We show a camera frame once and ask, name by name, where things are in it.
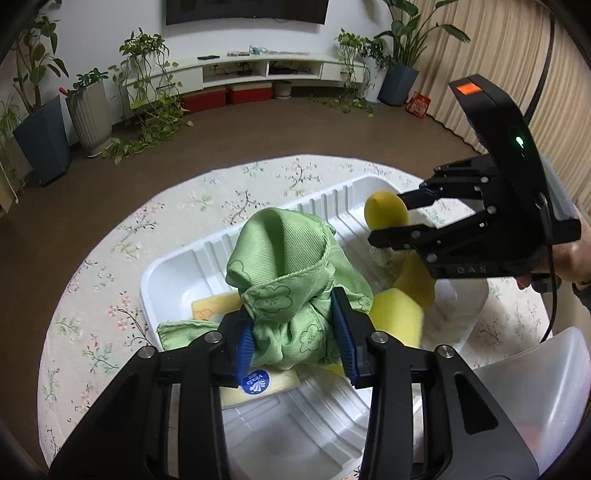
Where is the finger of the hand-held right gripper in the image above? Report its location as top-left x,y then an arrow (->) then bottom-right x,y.
368,208 -> 498,259
397,154 -> 502,217

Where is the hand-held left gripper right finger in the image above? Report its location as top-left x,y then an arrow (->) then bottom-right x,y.
332,286 -> 541,480

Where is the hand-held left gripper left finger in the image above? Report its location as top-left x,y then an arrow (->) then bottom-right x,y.
50,309 -> 254,480

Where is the cream knitted scrubber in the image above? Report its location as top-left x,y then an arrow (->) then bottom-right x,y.
369,247 -> 407,268

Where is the tan gourd-shaped sponge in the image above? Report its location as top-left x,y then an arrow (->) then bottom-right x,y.
392,254 -> 437,312

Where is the large yellow sponge block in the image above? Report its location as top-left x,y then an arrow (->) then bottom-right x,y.
369,287 -> 426,347

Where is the small beige tissue pack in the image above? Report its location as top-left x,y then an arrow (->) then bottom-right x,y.
191,293 -> 243,321

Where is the green cloth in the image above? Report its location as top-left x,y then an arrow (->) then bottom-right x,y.
156,207 -> 375,370

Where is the white plastic tray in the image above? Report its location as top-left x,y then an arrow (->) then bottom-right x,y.
140,174 -> 489,480

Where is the person's right hand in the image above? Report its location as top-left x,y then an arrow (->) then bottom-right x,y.
516,237 -> 591,294

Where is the red paper bag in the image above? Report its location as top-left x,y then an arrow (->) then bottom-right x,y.
405,91 -> 430,116

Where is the broad-leaf plant in dark pot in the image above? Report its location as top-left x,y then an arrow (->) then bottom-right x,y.
369,0 -> 472,107

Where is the beige curtain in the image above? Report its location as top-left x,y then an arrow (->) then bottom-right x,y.
413,0 -> 591,222

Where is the floral tablecloth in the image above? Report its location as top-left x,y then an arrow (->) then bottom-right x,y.
37,154 -> 561,480

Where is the small trailing plant white pot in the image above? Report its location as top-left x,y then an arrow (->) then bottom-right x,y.
309,30 -> 393,116

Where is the white television cabinet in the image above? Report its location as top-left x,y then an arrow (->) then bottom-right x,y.
124,50 -> 370,100

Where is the translucent plastic container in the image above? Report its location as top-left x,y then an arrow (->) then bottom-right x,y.
471,325 -> 591,467

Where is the red storage box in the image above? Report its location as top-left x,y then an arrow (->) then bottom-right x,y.
181,88 -> 228,113
226,83 -> 273,104

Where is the plant in ribbed white pot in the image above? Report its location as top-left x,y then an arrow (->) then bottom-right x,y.
65,68 -> 114,157

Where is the tall plant in dark pot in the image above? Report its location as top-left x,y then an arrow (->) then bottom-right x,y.
0,14 -> 73,185

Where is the trailing pothos plant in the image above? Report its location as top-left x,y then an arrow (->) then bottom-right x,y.
102,28 -> 195,164

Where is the thin-leaf plant on stand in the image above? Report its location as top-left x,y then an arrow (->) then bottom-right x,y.
0,95 -> 24,206

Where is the black cable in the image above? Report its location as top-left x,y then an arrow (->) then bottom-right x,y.
540,242 -> 561,344

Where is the wall-mounted black television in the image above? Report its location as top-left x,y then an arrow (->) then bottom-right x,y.
165,0 -> 329,26

